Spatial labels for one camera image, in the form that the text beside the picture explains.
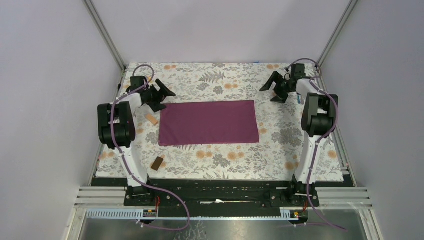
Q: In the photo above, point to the brown rectangular block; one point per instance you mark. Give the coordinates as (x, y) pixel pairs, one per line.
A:
(157, 163)

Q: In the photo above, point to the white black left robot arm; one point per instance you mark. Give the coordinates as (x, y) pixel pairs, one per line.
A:
(117, 124)

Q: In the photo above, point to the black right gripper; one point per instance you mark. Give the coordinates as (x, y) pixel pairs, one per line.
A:
(276, 77)

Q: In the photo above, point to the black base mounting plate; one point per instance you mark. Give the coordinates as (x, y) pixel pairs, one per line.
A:
(211, 196)

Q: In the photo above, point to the purple cloth napkin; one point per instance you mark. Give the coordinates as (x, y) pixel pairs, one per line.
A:
(198, 123)

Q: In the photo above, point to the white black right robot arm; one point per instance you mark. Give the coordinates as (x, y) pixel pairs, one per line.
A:
(314, 126)

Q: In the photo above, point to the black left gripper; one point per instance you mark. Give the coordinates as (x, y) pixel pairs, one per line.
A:
(156, 105)

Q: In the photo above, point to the slotted grey cable duct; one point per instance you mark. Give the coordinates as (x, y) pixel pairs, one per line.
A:
(277, 214)

